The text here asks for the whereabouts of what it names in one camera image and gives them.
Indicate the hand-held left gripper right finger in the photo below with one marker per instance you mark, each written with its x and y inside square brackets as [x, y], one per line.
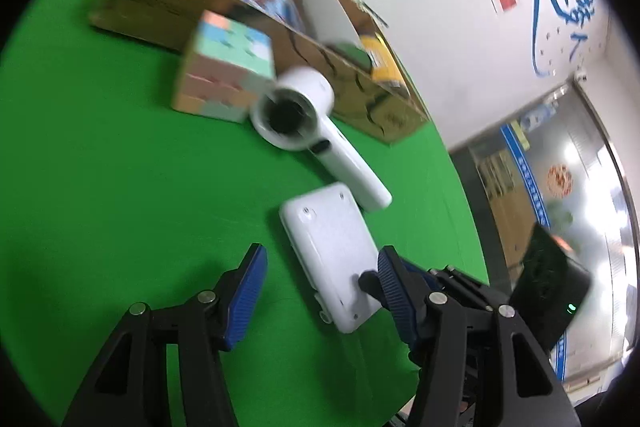
[395, 292]

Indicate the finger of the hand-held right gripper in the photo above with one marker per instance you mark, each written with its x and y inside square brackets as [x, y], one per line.
[367, 282]
[465, 287]

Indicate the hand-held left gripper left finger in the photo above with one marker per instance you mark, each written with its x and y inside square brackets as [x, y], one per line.
[245, 297]

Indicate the white power bank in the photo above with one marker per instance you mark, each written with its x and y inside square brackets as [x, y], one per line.
[330, 247]

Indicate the silver metal cup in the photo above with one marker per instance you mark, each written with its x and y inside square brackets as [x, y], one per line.
[327, 14]

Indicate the cardboard box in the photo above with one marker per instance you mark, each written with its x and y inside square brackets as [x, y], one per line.
[150, 12]

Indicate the glass door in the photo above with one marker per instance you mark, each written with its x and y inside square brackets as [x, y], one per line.
[565, 187]

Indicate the white hair dryer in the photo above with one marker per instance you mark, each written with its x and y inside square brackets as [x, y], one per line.
[310, 97]

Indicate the yellow box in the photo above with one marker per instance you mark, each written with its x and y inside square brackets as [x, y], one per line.
[384, 62]

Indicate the green item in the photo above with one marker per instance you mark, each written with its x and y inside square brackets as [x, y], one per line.
[352, 54]

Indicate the pastel puzzle cube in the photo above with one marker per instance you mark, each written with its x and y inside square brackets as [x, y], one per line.
[225, 67]

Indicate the colourful comic magazine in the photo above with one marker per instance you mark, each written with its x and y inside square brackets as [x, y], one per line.
[270, 2]

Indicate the white security camera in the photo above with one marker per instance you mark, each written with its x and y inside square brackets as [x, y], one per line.
[581, 77]

